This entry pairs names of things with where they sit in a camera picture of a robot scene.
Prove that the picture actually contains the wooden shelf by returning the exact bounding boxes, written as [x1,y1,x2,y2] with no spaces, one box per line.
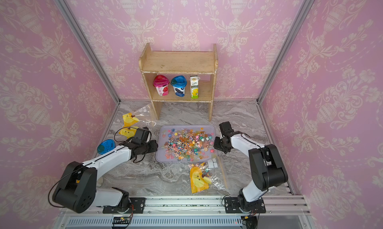
[139,43,218,122]

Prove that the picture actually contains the pink lid yogurt cup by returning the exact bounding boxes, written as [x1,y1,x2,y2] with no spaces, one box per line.
[153,75,170,96]

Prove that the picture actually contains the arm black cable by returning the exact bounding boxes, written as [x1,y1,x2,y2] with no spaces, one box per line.
[113,126,138,143]
[236,132,271,194]

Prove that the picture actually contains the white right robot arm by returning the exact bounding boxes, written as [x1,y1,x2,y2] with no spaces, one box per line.
[213,121,288,211]

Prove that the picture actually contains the blue lid yogurt cup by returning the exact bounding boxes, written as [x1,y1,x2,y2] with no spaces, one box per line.
[171,76,187,97]

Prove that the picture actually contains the green white juice carton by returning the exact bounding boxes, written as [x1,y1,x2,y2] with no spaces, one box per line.
[190,76,200,99]

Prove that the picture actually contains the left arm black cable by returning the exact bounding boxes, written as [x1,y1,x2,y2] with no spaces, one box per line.
[113,126,138,143]

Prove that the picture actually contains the blue lid cup on table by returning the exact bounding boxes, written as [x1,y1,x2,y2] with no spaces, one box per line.
[97,139,116,155]

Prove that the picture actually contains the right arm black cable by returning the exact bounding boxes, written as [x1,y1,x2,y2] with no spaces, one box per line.
[236,132,271,194]

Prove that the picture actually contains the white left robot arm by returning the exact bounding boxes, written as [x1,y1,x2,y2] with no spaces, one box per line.
[48,127,158,214]

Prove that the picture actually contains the pile of colourful candies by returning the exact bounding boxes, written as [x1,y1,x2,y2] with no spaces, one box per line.
[161,126,216,161]

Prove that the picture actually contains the ziploc candy bag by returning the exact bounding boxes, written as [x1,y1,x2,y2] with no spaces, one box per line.
[189,157,228,194]
[118,126,138,138]
[123,103,157,128]

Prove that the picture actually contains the lavender plastic tray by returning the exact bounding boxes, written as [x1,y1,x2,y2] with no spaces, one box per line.
[155,124,217,163]

